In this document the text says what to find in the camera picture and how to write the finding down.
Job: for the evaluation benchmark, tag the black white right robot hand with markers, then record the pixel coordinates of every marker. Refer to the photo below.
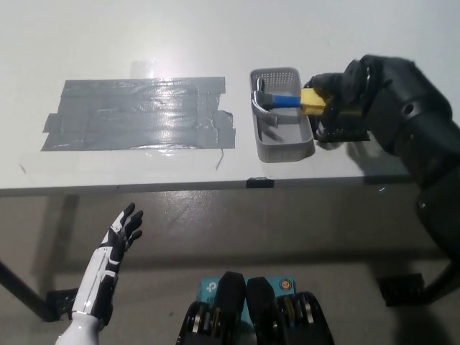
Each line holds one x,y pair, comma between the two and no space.
350,93

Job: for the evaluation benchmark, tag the gray perforated plastic basket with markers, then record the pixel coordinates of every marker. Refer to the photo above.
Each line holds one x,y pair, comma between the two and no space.
287,143

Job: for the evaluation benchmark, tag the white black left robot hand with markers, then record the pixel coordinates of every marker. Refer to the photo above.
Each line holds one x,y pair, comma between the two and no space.
104,269

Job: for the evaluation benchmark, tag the black tape patch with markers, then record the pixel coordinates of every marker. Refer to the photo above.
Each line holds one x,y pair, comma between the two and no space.
345,136

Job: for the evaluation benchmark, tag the gray duct tape patch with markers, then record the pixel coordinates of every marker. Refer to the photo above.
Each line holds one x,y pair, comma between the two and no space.
136,115

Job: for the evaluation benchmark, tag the black table leg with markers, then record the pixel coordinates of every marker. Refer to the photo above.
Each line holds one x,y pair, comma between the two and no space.
440,284
21,289

